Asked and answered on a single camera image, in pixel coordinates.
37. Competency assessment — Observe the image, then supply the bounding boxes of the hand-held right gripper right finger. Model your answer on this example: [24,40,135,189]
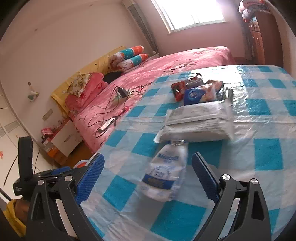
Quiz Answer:
[191,152,271,241]

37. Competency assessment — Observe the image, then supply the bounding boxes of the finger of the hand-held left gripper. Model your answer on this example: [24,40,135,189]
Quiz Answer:
[38,173,65,181]
[50,166,77,175]

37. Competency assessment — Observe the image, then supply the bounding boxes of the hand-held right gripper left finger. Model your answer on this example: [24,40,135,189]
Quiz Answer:
[25,153,105,241]

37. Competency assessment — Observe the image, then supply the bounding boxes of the blue orange tissue packet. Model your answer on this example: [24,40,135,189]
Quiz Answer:
[183,83,219,106]

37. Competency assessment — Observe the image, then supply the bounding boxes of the red snack bag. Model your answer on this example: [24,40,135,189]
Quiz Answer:
[171,80,193,102]

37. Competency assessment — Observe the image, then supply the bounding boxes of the person's left forearm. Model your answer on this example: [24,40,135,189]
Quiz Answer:
[3,198,30,237]

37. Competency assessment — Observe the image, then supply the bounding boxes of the orange cardboard box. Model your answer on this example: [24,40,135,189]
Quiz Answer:
[45,144,67,166]

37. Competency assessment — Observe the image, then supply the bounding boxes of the white wardrobe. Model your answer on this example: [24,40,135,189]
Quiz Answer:
[0,93,53,186]

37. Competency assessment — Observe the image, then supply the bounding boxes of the blue checked tablecloth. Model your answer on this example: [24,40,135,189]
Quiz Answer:
[80,65,296,241]

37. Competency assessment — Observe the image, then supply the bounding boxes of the white courier bag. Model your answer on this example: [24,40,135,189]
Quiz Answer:
[154,101,234,143]

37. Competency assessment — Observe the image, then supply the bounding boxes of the small hanging plastic bag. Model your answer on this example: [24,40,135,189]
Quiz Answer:
[27,81,39,102]

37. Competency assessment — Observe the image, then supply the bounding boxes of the folded pink blanket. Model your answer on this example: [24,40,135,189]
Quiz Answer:
[65,72,109,114]

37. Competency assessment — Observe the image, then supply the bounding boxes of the black charger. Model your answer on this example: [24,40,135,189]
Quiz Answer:
[116,87,129,98]

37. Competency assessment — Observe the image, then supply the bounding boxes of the black cloth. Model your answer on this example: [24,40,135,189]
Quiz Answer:
[102,71,125,84]

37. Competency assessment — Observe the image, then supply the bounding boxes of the yellow headboard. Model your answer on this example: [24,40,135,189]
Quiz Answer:
[51,45,126,109]

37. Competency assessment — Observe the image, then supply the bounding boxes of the bed with pink blanket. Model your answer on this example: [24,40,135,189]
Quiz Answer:
[51,46,235,153]

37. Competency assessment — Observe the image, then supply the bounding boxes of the grey curtain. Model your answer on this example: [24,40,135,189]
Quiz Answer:
[128,0,160,55]
[240,22,252,64]

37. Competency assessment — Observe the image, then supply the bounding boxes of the brown wooden cabinet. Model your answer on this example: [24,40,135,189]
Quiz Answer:
[246,10,275,66]

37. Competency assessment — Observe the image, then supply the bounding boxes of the bedroom window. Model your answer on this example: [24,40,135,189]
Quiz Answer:
[150,0,226,33]

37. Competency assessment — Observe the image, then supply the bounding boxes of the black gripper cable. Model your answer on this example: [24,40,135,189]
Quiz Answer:
[3,155,19,187]

